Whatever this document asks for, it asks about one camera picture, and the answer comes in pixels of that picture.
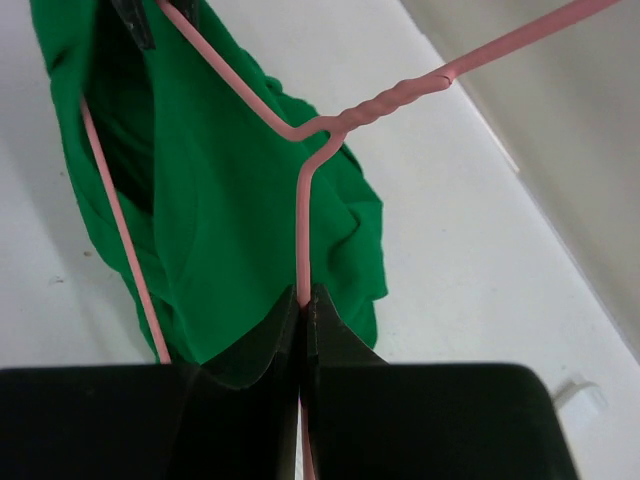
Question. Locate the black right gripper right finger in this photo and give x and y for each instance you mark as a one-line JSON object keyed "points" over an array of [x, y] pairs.
{"points": [[366, 418]]}

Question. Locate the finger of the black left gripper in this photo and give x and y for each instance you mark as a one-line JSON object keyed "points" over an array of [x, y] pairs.
{"points": [[133, 15]]}

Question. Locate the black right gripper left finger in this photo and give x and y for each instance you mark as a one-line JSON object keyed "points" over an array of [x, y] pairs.
{"points": [[150, 420]]}

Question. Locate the green t shirt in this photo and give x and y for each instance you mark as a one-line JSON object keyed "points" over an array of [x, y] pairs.
{"points": [[206, 187]]}

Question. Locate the pink wire hanger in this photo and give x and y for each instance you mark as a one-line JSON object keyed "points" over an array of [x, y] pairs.
{"points": [[338, 223]]}

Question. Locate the white and metal clothes rack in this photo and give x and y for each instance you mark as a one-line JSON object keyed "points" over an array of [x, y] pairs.
{"points": [[580, 401]]}

